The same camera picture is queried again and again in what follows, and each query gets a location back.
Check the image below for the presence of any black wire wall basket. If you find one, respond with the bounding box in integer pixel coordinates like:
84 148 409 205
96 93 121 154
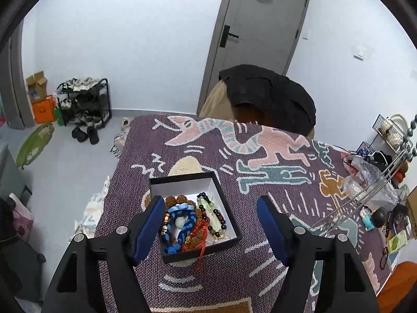
372 114 408 153

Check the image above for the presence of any black shoe rack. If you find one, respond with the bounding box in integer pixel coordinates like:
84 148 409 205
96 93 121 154
53 77 112 129

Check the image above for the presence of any grey door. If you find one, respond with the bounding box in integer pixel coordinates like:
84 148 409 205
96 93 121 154
197 0 310 110

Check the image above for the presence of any red string bracelet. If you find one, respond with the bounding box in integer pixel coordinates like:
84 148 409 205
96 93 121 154
181 218 211 272

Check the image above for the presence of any black door handle lock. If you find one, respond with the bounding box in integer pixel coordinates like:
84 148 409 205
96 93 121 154
219 25 239 48

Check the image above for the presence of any black and green bead bracelet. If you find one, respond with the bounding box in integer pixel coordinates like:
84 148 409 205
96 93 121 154
196 191 231 239

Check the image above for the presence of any black jacket on chair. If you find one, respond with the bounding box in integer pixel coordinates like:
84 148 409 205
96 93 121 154
218 64 316 136

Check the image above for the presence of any patterned cloth on floor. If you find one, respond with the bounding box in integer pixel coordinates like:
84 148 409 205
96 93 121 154
68 176 111 242

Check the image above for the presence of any brown rudraksha bead bracelet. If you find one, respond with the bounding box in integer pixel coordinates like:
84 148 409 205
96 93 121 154
164 194 209 253

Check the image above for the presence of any black-haired boy figurine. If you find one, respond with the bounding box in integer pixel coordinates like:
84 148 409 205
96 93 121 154
359 206 388 231

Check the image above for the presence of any orange box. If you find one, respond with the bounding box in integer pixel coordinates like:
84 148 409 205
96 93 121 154
32 95 56 124

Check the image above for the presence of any black cable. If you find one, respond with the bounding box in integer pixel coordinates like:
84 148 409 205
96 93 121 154
379 245 390 271

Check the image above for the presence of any green leaf floor mat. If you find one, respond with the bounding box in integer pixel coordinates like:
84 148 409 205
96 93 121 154
16 122 54 169

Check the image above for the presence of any clear plastic bag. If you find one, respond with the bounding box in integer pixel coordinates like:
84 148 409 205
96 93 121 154
342 155 399 211

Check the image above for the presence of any black jewelry box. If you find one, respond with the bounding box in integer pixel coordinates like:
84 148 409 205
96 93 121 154
149 172 242 263

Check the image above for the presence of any pair of black slippers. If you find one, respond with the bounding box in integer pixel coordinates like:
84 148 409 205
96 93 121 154
71 127 100 145

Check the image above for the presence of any tan chair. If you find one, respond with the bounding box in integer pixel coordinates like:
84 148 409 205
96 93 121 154
199 80 315 139

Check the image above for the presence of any white light switch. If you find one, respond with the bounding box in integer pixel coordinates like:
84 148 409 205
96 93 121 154
353 47 367 61

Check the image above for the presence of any cardboard box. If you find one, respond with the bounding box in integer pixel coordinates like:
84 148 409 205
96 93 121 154
26 71 47 104

